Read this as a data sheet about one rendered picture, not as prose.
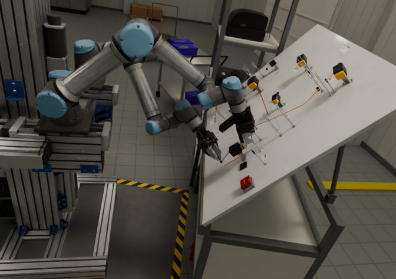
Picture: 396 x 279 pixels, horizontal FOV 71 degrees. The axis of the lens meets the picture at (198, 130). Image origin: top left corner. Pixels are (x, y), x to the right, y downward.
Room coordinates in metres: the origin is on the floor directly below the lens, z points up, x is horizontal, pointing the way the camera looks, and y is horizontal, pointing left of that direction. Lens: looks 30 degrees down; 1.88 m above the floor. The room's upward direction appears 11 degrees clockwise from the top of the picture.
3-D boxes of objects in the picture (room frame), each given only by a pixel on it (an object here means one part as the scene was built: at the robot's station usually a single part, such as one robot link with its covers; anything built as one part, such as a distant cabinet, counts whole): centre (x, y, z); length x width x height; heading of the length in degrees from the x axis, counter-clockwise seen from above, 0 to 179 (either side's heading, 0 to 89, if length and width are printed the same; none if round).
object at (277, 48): (2.43, -0.25, 0.92); 0.61 x 0.50 x 1.85; 3
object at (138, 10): (10.10, 2.51, 0.20); 1.14 x 0.82 x 0.40; 105
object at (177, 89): (3.80, 0.29, 0.49); 1.04 x 0.61 x 0.98; 28
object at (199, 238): (1.22, -0.12, 0.60); 0.55 x 0.03 x 0.39; 3
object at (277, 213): (1.51, -0.41, 0.60); 1.17 x 0.58 x 0.40; 3
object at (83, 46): (1.60, 0.74, 1.33); 0.13 x 0.12 x 0.14; 144
